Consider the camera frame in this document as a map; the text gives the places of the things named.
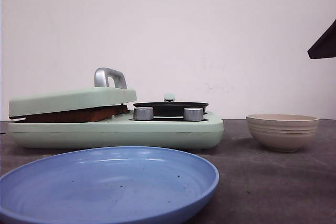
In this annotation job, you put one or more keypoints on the beige ribbed bowl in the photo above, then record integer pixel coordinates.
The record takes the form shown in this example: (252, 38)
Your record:
(282, 132)

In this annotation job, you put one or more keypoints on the right silver control knob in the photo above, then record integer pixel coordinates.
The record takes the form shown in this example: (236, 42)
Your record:
(193, 114)

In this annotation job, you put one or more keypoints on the breakfast maker hinged lid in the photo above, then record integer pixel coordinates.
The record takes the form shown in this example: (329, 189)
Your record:
(110, 89)

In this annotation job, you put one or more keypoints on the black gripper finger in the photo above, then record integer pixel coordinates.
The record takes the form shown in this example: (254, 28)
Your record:
(325, 46)

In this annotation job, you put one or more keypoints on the black round frying pan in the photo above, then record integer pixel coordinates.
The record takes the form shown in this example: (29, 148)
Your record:
(171, 108)

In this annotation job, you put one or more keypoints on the silver control knob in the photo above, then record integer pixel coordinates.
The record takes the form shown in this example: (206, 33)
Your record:
(143, 113)
(193, 114)

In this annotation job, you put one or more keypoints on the left silver control knob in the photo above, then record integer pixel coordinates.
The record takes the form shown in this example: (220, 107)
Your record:
(143, 113)

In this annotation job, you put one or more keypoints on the bread slice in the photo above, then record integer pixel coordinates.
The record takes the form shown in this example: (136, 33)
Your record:
(73, 116)
(119, 109)

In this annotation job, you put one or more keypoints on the mint green breakfast maker base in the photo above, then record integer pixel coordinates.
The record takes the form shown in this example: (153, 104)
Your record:
(121, 130)

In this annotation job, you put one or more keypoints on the blue round plate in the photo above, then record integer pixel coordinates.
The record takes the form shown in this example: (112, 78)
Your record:
(109, 185)

